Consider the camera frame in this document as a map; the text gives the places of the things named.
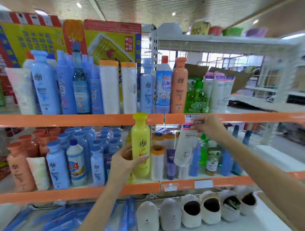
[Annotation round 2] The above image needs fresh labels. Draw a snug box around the person's right hand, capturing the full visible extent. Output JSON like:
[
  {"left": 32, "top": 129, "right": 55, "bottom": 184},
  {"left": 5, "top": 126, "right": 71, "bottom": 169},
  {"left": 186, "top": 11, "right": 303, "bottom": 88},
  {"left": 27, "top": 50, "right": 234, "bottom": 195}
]
[{"left": 190, "top": 114, "right": 230, "bottom": 143}]

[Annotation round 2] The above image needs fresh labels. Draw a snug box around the person's left hand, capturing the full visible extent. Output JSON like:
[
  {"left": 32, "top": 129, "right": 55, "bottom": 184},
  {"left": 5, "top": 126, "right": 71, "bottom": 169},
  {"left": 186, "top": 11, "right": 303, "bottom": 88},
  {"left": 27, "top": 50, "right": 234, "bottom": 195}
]
[{"left": 108, "top": 145, "right": 150, "bottom": 185}]

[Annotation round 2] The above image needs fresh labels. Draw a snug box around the yellow shampoo bottle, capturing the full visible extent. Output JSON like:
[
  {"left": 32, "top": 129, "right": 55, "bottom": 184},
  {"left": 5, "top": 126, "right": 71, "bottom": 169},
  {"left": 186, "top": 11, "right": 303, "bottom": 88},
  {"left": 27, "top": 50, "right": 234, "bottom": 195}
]
[{"left": 131, "top": 112, "right": 151, "bottom": 178}]

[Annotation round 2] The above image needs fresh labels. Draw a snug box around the white facial cleanser tube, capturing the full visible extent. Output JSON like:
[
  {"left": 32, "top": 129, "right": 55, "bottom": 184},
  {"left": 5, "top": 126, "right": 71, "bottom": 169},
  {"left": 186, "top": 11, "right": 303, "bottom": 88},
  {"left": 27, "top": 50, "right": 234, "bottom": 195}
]
[{"left": 174, "top": 122, "right": 200, "bottom": 167}]

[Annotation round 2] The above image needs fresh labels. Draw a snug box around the person's right forearm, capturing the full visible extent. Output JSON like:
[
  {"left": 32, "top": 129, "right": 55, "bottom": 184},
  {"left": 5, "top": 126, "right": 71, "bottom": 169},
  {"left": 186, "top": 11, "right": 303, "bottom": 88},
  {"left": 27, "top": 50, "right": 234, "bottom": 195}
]
[{"left": 216, "top": 134, "right": 305, "bottom": 231}]

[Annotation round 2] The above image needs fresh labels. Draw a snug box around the person's left forearm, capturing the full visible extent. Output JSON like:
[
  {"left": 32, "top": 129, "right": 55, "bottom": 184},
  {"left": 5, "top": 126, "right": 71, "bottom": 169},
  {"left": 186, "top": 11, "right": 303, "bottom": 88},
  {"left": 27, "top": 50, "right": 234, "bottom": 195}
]
[{"left": 77, "top": 177, "right": 130, "bottom": 231}]

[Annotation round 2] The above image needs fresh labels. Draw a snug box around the slim green bottle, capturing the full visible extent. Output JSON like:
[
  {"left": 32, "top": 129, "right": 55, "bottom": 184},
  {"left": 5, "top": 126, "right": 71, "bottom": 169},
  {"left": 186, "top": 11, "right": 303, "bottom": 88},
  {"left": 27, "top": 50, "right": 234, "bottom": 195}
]
[{"left": 199, "top": 133, "right": 210, "bottom": 165}]

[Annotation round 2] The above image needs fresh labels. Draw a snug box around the green pump soap bottle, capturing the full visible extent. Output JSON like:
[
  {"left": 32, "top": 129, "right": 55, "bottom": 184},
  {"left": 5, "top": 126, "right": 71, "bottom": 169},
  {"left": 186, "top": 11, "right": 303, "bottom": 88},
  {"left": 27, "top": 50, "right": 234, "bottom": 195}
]
[{"left": 191, "top": 79, "right": 208, "bottom": 114}]

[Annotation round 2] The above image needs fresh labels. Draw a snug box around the white film roll orange cap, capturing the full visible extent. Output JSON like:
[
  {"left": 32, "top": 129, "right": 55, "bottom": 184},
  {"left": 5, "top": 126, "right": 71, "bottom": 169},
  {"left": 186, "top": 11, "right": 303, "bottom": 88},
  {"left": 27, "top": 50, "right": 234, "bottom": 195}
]
[
  {"left": 121, "top": 62, "right": 138, "bottom": 115},
  {"left": 152, "top": 132, "right": 165, "bottom": 147},
  {"left": 99, "top": 60, "right": 120, "bottom": 115},
  {"left": 165, "top": 132, "right": 176, "bottom": 150},
  {"left": 150, "top": 145, "right": 166, "bottom": 182}
]

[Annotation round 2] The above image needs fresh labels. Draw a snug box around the green bottle dark cap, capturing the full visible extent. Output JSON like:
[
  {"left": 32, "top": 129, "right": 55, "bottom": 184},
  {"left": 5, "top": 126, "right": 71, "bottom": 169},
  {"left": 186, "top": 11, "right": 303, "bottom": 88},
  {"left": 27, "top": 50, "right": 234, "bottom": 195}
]
[{"left": 184, "top": 79, "right": 196, "bottom": 114}]

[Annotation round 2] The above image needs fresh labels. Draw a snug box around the slim light blue shampoo bottle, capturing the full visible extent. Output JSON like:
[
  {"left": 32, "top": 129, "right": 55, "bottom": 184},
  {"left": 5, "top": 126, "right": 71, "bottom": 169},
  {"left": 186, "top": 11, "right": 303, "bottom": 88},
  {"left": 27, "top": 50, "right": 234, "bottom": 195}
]
[
  {"left": 90, "top": 146, "right": 106, "bottom": 187},
  {"left": 140, "top": 58, "right": 155, "bottom": 114}
]

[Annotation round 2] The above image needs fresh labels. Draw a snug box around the green label bottle gold cap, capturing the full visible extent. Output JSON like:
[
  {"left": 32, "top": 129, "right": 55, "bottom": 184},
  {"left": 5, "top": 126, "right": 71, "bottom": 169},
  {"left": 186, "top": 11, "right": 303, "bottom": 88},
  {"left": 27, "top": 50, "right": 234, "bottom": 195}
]
[{"left": 205, "top": 147, "right": 221, "bottom": 176}]

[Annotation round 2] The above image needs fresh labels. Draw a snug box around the white tube pink cap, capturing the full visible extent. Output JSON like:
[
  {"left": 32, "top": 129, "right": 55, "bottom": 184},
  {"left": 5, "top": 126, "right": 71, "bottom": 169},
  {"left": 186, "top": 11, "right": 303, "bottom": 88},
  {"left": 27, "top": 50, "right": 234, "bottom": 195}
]
[
  {"left": 203, "top": 73, "right": 214, "bottom": 113},
  {"left": 223, "top": 76, "right": 236, "bottom": 113},
  {"left": 210, "top": 73, "right": 225, "bottom": 113}
]

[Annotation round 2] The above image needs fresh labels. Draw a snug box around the cluster of light blue bottles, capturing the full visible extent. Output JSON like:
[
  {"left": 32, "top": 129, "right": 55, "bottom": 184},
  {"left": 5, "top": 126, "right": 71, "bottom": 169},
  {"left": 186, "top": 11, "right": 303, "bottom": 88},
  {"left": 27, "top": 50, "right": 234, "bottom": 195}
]
[{"left": 57, "top": 126, "right": 123, "bottom": 167}]

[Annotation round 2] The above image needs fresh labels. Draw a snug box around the purple tube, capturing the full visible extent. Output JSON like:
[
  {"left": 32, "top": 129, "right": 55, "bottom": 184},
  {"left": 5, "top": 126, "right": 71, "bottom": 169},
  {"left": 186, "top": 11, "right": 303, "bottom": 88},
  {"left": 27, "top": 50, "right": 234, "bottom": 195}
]
[{"left": 166, "top": 149, "right": 177, "bottom": 181}]

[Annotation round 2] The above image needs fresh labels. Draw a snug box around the group of dark blue bottles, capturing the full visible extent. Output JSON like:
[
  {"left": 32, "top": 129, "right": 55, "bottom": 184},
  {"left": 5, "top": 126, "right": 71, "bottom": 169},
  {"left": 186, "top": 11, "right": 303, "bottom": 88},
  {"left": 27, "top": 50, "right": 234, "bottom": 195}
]
[{"left": 220, "top": 125, "right": 252, "bottom": 177}]

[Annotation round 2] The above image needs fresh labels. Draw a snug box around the toilet cleaner bottle orange cap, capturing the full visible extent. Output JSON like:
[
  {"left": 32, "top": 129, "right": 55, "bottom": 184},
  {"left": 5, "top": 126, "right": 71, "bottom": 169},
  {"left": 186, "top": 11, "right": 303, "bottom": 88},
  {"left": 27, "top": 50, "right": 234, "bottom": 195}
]
[{"left": 155, "top": 56, "right": 173, "bottom": 114}]

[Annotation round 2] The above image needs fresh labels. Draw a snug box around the white bleach bottle blue cap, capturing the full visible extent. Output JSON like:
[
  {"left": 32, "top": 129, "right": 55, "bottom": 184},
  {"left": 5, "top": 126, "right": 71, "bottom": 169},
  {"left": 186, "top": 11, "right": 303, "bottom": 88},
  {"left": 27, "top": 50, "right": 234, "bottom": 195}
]
[{"left": 66, "top": 139, "right": 87, "bottom": 187}]

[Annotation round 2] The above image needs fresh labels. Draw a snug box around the blank white price label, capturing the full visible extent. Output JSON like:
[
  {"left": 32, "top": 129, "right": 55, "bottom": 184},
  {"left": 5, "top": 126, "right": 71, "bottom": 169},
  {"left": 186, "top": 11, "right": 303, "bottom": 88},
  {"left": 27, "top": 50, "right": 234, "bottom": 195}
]
[{"left": 194, "top": 179, "right": 214, "bottom": 189}]

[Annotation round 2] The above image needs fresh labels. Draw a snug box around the blue flat floral water bottle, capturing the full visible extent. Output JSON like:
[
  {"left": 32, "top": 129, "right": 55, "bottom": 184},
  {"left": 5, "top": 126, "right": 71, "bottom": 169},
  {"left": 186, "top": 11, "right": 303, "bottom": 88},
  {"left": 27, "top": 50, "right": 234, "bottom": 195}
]
[
  {"left": 56, "top": 50, "right": 77, "bottom": 115},
  {"left": 89, "top": 64, "right": 104, "bottom": 115}
]

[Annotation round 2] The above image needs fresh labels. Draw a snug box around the brown cardboard sheet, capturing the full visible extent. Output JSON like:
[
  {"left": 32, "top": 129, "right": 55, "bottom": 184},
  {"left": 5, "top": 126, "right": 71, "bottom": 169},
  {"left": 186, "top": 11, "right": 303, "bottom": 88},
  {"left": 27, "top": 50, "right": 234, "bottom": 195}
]
[{"left": 185, "top": 63, "right": 253, "bottom": 94}]

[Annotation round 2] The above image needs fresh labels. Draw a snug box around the large light blue shampoo bottle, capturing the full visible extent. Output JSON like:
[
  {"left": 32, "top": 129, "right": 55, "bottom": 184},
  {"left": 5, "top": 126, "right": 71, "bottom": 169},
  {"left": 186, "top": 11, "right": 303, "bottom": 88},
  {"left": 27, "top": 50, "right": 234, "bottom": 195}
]
[
  {"left": 46, "top": 140, "right": 71, "bottom": 190},
  {"left": 30, "top": 50, "right": 61, "bottom": 115}
]

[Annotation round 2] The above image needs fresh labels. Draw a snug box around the clear blue floral water bottle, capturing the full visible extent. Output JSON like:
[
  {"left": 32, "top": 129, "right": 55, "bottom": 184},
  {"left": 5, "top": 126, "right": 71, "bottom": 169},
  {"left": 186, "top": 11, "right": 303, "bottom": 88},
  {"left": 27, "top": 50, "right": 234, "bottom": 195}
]
[{"left": 72, "top": 43, "right": 92, "bottom": 115}]

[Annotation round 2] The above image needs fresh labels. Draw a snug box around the row of plush slippers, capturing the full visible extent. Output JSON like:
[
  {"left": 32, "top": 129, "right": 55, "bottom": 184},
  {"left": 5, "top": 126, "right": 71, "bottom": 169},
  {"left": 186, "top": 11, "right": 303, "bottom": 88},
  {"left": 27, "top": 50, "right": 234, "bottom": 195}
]
[{"left": 136, "top": 186, "right": 258, "bottom": 231}]

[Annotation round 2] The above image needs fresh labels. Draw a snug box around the white soft tube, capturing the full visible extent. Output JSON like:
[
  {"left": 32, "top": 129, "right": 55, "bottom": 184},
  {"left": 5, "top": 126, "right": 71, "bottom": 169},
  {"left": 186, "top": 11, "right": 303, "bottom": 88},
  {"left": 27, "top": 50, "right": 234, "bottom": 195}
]
[
  {"left": 5, "top": 67, "right": 37, "bottom": 115},
  {"left": 26, "top": 157, "right": 51, "bottom": 191}
]

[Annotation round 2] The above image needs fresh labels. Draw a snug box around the pile of blue packets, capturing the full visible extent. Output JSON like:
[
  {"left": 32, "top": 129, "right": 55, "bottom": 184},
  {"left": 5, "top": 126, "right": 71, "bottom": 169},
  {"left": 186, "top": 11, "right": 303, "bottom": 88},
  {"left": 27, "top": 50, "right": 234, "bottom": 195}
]
[{"left": 3, "top": 196, "right": 137, "bottom": 231}]

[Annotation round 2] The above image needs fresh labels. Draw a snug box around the red packet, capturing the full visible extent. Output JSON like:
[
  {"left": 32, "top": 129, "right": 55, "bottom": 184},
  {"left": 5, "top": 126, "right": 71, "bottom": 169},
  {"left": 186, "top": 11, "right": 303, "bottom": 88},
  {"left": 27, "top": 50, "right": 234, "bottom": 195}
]
[{"left": 208, "top": 26, "right": 223, "bottom": 36}]

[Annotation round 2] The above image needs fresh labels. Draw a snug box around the yellow packet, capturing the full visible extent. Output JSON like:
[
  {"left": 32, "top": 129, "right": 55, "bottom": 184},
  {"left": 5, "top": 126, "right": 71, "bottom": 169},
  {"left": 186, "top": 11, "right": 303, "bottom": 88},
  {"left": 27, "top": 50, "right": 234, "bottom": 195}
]
[{"left": 190, "top": 21, "right": 210, "bottom": 36}]

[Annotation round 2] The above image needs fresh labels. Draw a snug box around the green packet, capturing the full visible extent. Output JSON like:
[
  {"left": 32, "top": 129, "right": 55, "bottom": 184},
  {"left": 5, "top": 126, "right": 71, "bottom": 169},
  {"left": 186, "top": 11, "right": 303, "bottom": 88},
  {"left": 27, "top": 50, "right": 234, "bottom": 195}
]
[{"left": 222, "top": 27, "right": 244, "bottom": 37}]

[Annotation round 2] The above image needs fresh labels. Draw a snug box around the yellow and red carton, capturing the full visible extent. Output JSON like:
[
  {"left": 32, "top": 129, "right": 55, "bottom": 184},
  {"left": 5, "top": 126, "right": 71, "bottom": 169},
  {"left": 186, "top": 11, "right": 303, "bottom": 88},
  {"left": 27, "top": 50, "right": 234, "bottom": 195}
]
[{"left": 63, "top": 19, "right": 142, "bottom": 100}]

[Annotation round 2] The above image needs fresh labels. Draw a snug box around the purple packet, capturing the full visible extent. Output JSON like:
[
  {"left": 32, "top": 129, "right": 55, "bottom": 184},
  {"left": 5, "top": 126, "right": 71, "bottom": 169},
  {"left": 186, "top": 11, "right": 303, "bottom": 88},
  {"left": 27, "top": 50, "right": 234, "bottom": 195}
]
[{"left": 245, "top": 27, "right": 268, "bottom": 38}]

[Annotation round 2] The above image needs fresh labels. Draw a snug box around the large yellow striped carton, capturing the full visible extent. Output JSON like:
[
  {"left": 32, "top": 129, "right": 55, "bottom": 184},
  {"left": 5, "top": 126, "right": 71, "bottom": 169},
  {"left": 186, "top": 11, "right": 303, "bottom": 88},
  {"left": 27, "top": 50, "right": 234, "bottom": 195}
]
[{"left": 0, "top": 11, "right": 67, "bottom": 103}]

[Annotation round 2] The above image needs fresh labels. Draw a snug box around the orange shelf rail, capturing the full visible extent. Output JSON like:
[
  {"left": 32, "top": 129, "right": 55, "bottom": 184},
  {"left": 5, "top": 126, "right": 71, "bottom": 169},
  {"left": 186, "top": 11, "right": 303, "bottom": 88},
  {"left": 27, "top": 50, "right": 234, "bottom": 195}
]
[
  {"left": 160, "top": 171, "right": 305, "bottom": 192},
  {"left": 0, "top": 113, "right": 164, "bottom": 128},
  {"left": 164, "top": 112, "right": 305, "bottom": 126},
  {"left": 0, "top": 182, "right": 161, "bottom": 205}
]

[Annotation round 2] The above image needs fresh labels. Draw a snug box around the white wire shelf rack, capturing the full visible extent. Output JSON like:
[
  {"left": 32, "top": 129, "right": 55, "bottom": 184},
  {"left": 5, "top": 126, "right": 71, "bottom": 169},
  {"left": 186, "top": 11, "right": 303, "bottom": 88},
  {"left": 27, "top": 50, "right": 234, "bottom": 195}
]
[{"left": 150, "top": 23, "right": 305, "bottom": 105}]

